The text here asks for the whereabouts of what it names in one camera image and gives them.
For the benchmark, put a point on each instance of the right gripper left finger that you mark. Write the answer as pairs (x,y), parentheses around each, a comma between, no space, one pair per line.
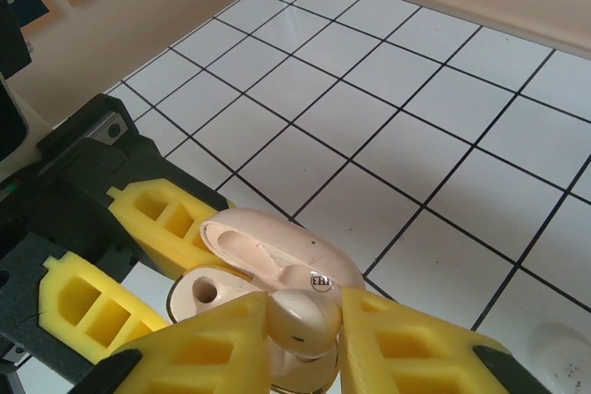
(240,320)

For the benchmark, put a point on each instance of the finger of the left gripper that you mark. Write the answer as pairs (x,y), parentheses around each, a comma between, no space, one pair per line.
(138,315)
(152,246)

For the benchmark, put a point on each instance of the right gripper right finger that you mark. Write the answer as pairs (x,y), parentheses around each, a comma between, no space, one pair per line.
(360,343)

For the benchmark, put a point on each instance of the cream earbud charging case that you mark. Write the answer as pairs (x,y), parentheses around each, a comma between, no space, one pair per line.
(295,237)

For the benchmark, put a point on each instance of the white round disc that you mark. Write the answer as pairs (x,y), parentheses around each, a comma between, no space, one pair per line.
(558,352)

